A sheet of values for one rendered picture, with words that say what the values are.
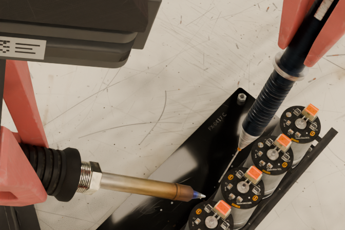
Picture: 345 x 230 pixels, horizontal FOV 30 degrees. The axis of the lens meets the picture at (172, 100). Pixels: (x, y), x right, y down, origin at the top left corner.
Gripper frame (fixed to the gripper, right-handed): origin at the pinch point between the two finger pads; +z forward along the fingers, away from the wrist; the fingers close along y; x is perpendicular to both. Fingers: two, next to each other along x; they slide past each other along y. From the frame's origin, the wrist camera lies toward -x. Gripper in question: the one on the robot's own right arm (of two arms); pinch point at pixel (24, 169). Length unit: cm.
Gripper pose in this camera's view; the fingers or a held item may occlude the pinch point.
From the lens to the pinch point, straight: 29.5
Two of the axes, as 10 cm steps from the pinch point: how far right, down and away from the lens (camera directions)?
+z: 3.6, 4.2, 8.3
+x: -9.3, 2.1, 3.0
